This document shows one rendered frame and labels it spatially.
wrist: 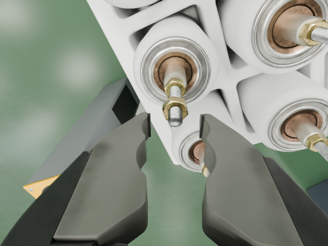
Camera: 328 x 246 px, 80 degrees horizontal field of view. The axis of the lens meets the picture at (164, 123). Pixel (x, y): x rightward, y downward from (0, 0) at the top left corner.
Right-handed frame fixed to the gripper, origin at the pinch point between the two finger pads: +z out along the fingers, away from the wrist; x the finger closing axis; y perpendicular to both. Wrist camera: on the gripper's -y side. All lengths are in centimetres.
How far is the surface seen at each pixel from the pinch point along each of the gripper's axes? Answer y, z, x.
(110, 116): 10.7, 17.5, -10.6
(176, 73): -0.3, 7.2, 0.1
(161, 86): 2.0, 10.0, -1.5
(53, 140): 30, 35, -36
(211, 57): -1.1, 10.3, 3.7
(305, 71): 2.9, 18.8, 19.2
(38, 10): -4.0, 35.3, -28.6
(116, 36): -1.9, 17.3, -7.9
